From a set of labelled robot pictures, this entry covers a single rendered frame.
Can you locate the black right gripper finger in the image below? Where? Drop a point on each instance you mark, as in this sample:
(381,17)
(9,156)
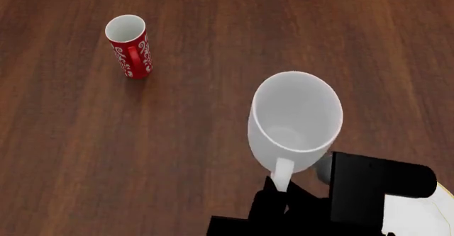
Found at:
(271,201)
(305,200)

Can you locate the white ceramic mug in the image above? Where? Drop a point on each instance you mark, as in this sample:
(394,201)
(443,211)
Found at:
(283,108)

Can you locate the white plate with gold rim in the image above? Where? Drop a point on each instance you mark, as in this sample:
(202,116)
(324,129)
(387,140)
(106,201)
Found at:
(418,214)

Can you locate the red mug with white pattern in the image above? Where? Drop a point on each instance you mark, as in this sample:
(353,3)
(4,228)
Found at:
(136,58)

